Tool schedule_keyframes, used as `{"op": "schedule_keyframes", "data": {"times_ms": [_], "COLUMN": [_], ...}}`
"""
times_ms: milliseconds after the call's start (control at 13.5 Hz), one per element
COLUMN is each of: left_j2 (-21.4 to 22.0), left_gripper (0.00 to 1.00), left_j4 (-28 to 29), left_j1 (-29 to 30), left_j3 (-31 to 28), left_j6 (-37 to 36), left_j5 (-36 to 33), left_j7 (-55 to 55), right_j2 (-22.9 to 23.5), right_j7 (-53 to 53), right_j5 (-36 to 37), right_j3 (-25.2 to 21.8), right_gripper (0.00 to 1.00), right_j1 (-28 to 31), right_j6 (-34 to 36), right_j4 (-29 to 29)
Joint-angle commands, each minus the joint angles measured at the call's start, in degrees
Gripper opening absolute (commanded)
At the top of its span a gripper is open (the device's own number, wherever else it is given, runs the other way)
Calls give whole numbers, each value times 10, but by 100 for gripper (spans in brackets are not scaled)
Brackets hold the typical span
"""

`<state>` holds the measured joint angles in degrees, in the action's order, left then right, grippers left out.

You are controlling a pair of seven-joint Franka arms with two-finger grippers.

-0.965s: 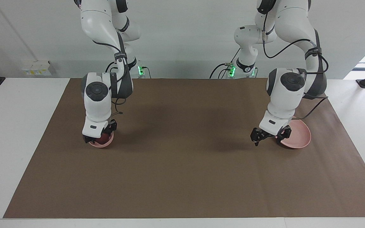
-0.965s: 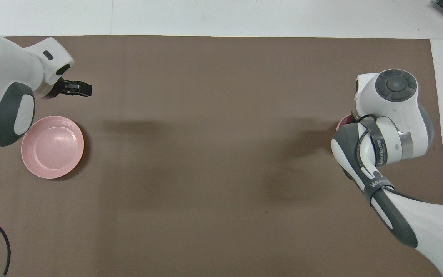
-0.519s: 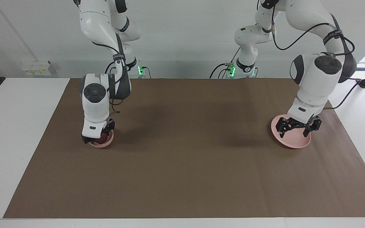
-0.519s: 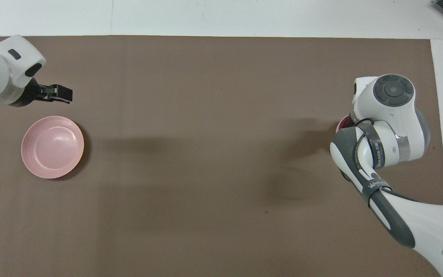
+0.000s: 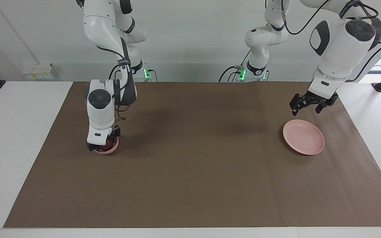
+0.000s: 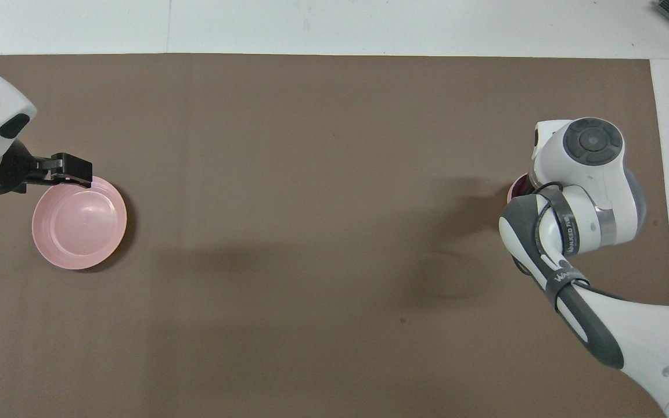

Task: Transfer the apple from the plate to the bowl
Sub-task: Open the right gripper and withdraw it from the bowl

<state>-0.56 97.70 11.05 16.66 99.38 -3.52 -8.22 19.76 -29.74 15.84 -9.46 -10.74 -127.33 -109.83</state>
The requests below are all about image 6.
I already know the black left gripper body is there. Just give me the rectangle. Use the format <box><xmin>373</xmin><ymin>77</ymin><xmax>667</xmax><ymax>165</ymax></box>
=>
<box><xmin>0</xmin><ymin>141</ymin><xmax>34</xmax><ymax>196</ymax></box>

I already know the pink plate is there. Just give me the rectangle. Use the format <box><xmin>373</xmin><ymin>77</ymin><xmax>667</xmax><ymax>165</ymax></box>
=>
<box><xmin>32</xmin><ymin>176</ymin><xmax>128</xmax><ymax>271</ymax></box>

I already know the pink bowl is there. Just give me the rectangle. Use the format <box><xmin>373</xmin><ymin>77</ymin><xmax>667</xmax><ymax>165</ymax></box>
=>
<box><xmin>507</xmin><ymin>172</ymin><xmax>535</xmax><ymax>205</ymax></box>

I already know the brown table mat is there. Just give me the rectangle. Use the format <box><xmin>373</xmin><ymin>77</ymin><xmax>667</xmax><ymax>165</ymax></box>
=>
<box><xmin>0</xmin><ymin>53</ymin><xmax>669</xmax><ymax>418</ymax></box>

